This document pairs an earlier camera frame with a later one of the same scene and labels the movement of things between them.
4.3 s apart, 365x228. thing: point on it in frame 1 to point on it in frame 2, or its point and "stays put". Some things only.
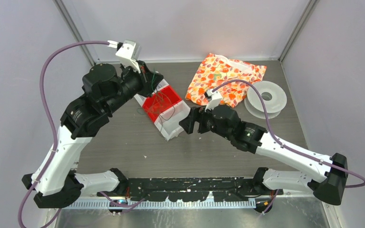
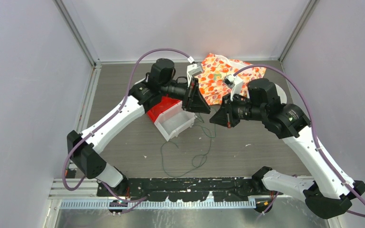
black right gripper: [196, 114] to [225, 116]
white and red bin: [166, 109] stays put
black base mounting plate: [185, 189] stays put
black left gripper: [145, 78] to [195, 101]
